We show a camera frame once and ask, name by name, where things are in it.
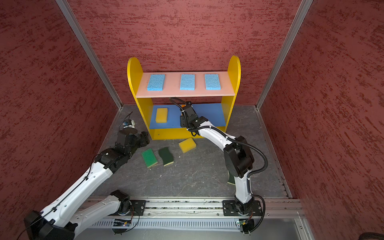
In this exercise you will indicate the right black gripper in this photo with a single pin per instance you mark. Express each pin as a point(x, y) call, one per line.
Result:
point(184, 121)

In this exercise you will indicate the yellow shelf with coloured boards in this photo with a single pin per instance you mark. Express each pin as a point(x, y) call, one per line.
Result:
point(159, 97)

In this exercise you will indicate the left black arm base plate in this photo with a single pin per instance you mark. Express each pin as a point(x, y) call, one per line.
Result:
point(136, 207)

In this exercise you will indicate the yellow sponge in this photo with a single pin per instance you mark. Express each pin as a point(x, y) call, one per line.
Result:
point(187, 145)
point(161, 115)

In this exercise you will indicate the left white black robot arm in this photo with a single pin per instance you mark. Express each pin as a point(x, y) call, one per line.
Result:
point(62, 219)

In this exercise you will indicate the yellow sponge front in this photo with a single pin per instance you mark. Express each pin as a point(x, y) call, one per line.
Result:
point(161, 115)

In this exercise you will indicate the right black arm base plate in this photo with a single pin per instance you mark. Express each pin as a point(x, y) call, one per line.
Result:
point(232, 208)

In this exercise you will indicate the yellow sponge back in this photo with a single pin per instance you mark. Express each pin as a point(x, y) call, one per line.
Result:
point(187, 145)

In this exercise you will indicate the aluminium rail frame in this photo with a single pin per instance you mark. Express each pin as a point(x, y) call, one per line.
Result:
point(206, 213)

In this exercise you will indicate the bright green sponge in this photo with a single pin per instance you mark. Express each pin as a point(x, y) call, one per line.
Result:
point(149, 158)

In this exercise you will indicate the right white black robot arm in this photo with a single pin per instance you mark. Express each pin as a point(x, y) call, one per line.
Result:
point(237, 154)

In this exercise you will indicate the blue sponge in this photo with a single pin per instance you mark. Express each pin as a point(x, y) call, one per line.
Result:
point(212, 82)
point(156, 82)
point(187, 82)

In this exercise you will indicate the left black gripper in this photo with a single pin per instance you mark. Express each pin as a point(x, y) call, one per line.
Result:
point(144, 139)

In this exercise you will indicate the dark green wavy sponge right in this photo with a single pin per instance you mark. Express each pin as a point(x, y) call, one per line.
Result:
point(231, 179)

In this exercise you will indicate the dark green wavy sponge left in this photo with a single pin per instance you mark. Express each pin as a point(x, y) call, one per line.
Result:
point(166, 156)

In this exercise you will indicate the dark green wavy sponge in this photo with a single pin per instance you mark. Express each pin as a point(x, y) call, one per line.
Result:
point(231, 179)
point(166, 156)

